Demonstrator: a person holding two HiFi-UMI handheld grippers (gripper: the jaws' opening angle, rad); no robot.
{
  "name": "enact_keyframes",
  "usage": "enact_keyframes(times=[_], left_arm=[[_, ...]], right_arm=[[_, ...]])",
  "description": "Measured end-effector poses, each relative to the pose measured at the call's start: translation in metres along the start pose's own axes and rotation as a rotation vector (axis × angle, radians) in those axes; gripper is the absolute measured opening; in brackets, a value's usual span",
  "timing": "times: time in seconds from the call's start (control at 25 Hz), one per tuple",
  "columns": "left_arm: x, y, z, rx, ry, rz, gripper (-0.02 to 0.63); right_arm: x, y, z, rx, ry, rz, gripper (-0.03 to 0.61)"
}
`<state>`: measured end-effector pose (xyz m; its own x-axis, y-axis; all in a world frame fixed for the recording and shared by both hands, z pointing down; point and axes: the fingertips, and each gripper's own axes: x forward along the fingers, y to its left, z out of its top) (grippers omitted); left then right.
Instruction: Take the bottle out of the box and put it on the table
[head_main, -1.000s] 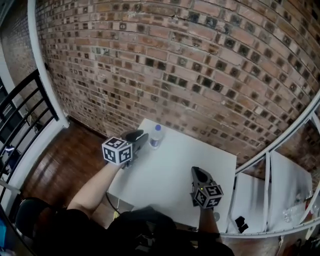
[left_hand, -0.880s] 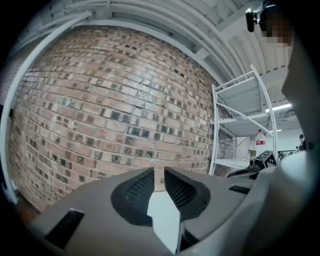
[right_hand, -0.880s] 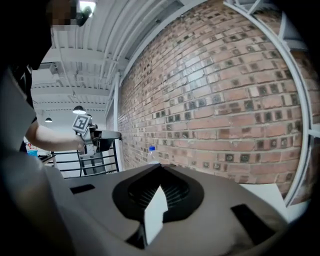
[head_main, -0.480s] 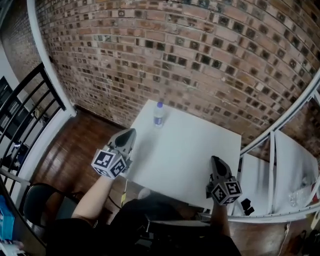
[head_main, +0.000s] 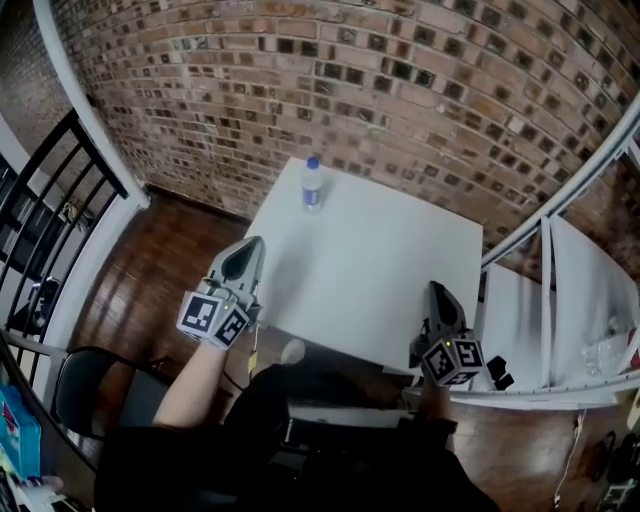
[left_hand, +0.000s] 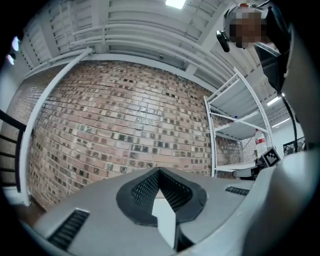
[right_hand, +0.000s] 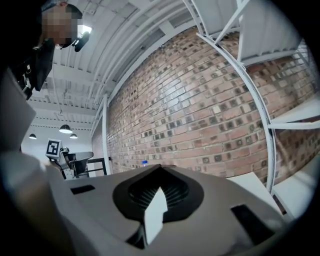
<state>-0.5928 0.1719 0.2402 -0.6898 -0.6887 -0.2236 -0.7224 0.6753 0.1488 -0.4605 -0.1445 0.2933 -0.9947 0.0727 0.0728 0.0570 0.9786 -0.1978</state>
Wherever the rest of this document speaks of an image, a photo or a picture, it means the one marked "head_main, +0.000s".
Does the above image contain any thin white cable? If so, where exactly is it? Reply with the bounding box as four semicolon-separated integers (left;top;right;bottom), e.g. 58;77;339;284
552;408;587;504

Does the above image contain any white railing frame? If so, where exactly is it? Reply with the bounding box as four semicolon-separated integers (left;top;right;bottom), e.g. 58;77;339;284
29;0;153;351

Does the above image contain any blue box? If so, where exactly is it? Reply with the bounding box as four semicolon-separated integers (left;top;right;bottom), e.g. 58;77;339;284
0;383;44;479

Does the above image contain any small black object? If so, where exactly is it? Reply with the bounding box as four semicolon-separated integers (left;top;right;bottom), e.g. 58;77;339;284
486;355;516;392

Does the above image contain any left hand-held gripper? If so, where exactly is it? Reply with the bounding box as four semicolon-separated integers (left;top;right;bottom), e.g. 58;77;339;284
175;236;267;352

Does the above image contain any white table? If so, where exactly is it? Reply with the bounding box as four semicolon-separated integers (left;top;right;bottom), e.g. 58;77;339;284
243;156;485;376

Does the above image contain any black metal railing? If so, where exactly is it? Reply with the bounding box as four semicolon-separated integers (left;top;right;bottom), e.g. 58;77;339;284
0;107;133;387

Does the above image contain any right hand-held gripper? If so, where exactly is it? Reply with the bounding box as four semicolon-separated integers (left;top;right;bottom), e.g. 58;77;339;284
408;279;487;389

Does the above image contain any white metal shelving rack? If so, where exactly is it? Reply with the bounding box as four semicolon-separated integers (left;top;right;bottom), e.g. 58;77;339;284
449;89;640;413

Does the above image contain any person's white shoe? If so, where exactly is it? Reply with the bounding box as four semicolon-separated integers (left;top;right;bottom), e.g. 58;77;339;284
281;337;308;364

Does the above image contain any clear plastic water bottle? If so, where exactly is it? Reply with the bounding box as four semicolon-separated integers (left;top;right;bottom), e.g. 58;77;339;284
301;156;324;216

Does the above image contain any person's left forearm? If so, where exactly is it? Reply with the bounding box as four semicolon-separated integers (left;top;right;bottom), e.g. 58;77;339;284
151;342;237;430

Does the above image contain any person's right forearm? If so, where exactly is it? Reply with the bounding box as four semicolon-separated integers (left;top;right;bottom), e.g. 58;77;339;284
417;382;452;427

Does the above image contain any black cable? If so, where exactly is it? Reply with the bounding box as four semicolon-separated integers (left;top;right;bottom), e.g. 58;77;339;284
221;357;257;394

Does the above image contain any black chair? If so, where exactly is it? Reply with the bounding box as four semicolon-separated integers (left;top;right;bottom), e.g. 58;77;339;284
52;345;177;444

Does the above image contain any person's black clothing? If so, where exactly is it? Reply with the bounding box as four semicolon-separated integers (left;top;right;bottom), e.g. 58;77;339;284
93;362;502;512

